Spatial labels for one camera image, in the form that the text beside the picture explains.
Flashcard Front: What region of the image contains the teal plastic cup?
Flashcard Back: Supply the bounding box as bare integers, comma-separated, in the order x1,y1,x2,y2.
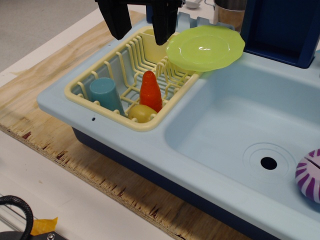
89,77,125,116

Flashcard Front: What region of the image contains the plywood board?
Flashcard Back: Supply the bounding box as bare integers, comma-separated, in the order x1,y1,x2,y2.
0,9,253,240

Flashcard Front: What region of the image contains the yellow toy potato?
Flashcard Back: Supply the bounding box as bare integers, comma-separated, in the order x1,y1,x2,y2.
128,104,157,123

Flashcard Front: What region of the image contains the yellow tape piece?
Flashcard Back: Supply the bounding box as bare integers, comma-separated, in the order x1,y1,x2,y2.
30,217,59,236

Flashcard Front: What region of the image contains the purple white striped toy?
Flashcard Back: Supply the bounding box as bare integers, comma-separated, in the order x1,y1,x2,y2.
295,149,320,204

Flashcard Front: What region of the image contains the light blue toy sink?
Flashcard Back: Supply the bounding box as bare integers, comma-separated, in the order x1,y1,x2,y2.
36,11,320,240

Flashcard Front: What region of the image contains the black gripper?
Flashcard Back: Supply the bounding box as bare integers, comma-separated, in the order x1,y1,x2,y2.
95,0,186,46

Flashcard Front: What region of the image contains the dark blue sink backsplash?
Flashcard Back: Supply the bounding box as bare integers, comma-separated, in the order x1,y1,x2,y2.
240,0,320,69

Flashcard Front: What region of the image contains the black metal base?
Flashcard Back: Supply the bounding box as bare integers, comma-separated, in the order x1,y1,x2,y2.
0,231,66,240

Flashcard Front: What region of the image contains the stainless steel pot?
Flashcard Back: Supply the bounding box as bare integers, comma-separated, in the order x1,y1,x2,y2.
204,0,247,32

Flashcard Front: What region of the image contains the cream dish drying rack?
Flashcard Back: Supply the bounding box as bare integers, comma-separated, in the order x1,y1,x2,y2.
64,26,201,132

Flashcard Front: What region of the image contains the black cable loop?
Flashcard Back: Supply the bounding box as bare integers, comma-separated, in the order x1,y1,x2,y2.
0,195,34,236

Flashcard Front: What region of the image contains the green plastic plate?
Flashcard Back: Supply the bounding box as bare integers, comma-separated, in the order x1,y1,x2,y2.
166,25,245,72

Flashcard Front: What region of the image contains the orange toy carrot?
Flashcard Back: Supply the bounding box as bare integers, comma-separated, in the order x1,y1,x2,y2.
139,70,163,113

